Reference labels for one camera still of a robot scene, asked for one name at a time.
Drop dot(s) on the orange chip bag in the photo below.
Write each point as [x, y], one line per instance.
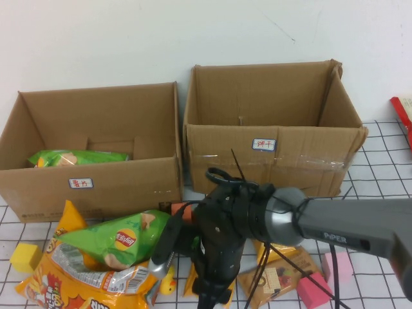
[64, 289]

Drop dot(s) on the plain yellow snack packet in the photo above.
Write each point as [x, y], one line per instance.
[189, 283]

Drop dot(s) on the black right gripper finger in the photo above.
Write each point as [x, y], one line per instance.
[202, 296]
[223, 296]

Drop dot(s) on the yellow rubber duck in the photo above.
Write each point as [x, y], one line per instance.
[168, 284]

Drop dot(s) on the tall taped cardboard box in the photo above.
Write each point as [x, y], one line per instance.
[225, 138]

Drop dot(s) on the low wide cardboard box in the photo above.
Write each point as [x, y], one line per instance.
[96, 109]

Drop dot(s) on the red snack packet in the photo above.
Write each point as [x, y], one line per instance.
[404, 112]

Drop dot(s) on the white grid tablecloth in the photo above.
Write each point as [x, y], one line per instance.
[380, 161]

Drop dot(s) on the yellow foam cube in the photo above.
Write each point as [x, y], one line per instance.
[24, 259]

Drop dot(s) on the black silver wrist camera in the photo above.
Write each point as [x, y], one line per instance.
[164, 251]

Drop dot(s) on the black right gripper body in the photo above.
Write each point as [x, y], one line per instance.
[219, 231]

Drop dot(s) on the dark pink foam cube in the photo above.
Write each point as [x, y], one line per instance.
[313, 287]

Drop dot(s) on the white label on taped box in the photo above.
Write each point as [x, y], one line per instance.
[263, 144]

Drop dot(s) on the clear packing tape strip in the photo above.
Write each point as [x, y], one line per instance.
[315, 162]

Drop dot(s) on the yellow cracker packet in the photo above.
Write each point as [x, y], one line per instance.
[273, 252]

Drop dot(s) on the small green Lay's chip bag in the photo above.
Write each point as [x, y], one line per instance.
[128, 238]

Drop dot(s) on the large green Lay's chip bag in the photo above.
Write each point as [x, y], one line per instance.
[96, 157]

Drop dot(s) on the orange foam block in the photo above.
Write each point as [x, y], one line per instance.
[176, 208]

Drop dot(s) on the light pink foam cube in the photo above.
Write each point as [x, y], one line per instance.
[342, 268]

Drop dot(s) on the brown biscuit packet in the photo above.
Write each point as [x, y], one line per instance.
[277, 280]

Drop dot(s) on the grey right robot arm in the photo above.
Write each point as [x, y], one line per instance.
[338, 222]

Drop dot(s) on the white label on low box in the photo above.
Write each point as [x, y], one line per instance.
[81, 183]

